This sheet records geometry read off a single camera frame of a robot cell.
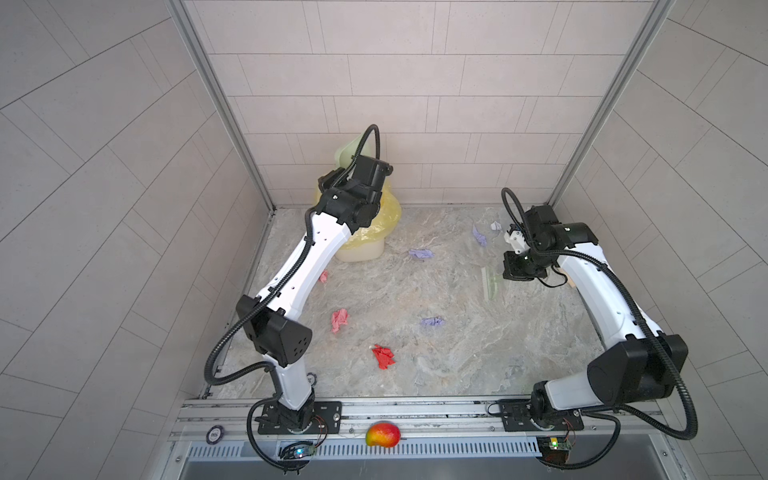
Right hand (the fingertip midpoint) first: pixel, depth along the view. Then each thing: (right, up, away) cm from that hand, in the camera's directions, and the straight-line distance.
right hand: (503, 271), depth 79 cm
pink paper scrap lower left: (-45, -15, +8) cm, 48 cm away
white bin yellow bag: (-37, +7, +7) cm, 38 cm away
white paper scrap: (+7, +12, +29) cm, 33 cm away
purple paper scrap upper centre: (-20, +3, +23) cm, 31 cm away
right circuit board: (+8, -40, -11) cm, 42 cm away
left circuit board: (-50, -38, -13) cm, 64 cm away
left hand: (-45, +24, -7) cm, 52 cm away
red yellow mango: (-32, -35, -13) cm, 49 cm away
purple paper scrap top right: (+2, +8, +28) cm, 29 cm away
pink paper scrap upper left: (-52, -4, +15) cm, 54 cm away
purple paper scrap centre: (-18, -16, +7) cm, 25 cm away
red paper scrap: (-32, -23, 0) cm, 39 cm away
